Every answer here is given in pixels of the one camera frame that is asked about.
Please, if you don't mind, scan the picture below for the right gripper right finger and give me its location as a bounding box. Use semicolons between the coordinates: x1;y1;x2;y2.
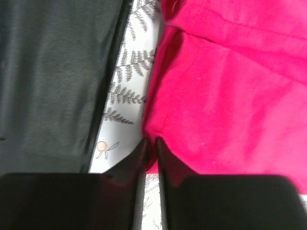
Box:
156;138;307;230

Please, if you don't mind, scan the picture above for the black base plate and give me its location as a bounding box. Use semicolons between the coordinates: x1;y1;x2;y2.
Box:
0;0;131;174

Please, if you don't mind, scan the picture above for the magenta t shirt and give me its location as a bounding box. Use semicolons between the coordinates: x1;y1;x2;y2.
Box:
142;0;307;195

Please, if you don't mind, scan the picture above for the floral table mat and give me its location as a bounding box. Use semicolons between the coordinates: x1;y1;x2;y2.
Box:
91;0;307;210

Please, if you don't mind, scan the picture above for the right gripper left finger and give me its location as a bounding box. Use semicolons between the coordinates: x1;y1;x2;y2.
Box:
0;139;148;230

